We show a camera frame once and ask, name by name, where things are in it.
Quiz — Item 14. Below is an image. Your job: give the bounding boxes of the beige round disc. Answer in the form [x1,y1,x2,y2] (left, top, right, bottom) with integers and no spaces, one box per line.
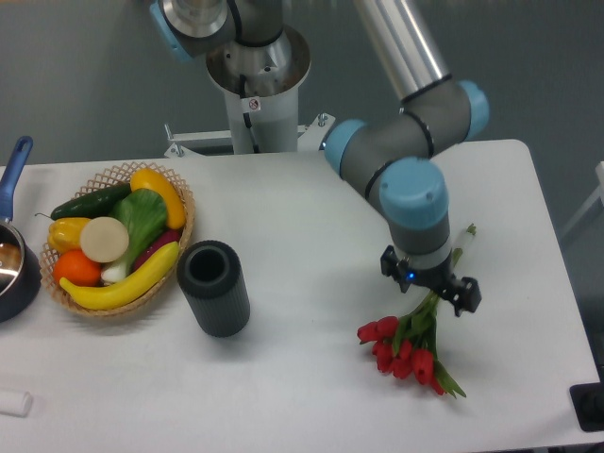
[79,217,129,263]

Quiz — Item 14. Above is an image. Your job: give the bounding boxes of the green bok choy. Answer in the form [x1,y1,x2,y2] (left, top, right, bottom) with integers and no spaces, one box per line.
[101,189,167,285]

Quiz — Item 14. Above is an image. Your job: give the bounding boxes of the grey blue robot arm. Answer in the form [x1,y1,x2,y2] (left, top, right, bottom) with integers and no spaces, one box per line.
[150,1,490,313]

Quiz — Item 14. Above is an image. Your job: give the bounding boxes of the white metal base frame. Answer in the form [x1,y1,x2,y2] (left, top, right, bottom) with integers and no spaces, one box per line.
[163,112,336,159]

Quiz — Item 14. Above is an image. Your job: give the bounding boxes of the red tulip bouquet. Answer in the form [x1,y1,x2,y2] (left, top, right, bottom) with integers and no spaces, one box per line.
[356,223,478,400]

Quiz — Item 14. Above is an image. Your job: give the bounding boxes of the yellow banana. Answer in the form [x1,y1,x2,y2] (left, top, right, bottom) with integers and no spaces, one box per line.
[59,242,180,310]

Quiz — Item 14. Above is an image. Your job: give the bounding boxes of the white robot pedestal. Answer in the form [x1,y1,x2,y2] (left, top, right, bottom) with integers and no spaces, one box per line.
[206,25,310,154]

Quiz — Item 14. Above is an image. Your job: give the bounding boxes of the dark grey ribbed vase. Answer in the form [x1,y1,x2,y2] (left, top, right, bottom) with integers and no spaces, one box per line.
[176,240,251,338]

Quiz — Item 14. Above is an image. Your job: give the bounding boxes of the yellow bell pepper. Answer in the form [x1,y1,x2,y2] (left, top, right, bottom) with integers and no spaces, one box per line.
[47,217,91,254]

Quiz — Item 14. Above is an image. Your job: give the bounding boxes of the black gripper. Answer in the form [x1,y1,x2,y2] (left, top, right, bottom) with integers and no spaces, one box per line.
[380,244,481,317]

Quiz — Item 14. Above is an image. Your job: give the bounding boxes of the blue handled saucepan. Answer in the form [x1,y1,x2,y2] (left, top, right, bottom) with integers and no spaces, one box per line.
[1,136,41,323]

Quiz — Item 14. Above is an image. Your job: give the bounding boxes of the woven wicker basket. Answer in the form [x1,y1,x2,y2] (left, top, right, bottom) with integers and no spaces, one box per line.
[40,161,195,317]

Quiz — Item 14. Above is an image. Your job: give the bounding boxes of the green cucumber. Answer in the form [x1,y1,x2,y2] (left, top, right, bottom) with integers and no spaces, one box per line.
[39,183,131,221]

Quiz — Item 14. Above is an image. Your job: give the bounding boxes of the orange fruit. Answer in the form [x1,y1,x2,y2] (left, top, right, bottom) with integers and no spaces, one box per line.
[52,250,101,287]

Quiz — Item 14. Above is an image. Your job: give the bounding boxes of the white cylinder object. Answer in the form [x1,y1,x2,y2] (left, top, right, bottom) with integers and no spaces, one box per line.
[0,388,33,418]

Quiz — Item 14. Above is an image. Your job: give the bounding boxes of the black device at edge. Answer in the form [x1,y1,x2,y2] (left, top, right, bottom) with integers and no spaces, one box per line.
[569,382,603,432]

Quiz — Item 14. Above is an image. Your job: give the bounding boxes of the purple eggplant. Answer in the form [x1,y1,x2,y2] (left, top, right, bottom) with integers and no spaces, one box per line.
[131,229,181,272]

